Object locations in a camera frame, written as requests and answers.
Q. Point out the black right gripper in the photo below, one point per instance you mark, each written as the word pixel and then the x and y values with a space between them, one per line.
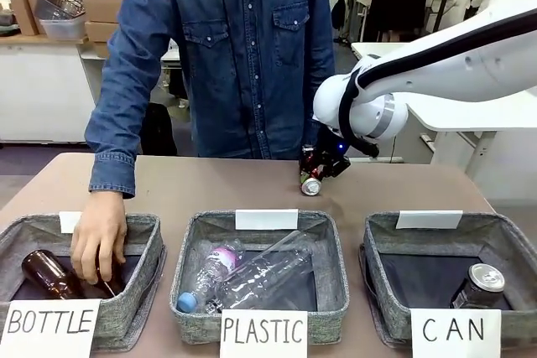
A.
pixel 331 154

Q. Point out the red crushed drink can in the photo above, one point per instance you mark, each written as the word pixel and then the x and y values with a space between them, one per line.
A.
pixel 311 186

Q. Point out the large clear plastic bottle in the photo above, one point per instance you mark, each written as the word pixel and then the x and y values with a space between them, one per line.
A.
pixel 268 270

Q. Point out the small blue-capped plastic water bottle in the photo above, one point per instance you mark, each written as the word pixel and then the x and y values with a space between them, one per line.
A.
pixel 210 274

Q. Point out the dark drink can silver lid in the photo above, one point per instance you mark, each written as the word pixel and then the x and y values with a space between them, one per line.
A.
pixel 482 286

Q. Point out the brown glass bottle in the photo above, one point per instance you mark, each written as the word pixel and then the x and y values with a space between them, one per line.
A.
pixel 50 274

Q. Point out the person's right forearm denim sleeve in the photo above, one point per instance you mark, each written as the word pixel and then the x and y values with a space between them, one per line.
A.
pixel 115 152

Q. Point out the grey fabric basket plastic label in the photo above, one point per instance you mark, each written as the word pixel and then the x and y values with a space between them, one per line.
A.
pixel 331 257

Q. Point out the grey fabric basket can label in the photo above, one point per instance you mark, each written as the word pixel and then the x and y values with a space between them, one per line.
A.
pixel 377 257

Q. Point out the grey fabric basket bottle label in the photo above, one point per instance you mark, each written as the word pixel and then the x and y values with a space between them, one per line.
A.
pixel 142 240

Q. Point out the white paper sign CAN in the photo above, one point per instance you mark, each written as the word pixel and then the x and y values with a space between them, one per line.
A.
pixel 455 333

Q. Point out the person's right hand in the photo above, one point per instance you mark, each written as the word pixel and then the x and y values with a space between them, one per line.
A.
pixel 98 245

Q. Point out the blank white card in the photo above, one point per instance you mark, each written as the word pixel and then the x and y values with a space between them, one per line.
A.
pixel 428 219
pixel 67 221
pixel 266 219

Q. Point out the person in denim shirt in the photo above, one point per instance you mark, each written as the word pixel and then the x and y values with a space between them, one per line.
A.
pixel 235 60

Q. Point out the black hanging bag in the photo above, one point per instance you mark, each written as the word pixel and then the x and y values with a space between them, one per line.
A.
pixel 338 12

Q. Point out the white table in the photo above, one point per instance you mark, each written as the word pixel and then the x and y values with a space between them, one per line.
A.
pixel 461 117

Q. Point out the white paper sign PLASTIC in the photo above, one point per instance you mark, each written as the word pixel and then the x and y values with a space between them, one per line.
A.
pixel 263 333

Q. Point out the flat cardboard box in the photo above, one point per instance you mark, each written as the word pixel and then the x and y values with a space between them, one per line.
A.
pixel 100 48
pixel 96 31

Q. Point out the clear plastic bin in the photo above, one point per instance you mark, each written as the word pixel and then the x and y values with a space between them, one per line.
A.
pixel 63 29

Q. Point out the wooden shelf top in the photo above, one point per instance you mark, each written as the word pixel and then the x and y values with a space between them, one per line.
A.
pixel 38 38

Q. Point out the white paper sign BOTTLE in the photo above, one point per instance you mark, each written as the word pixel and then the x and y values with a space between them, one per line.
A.
pixel 48 326

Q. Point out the small upright cardboard box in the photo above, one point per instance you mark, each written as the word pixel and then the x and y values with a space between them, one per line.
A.
pixel 25 16

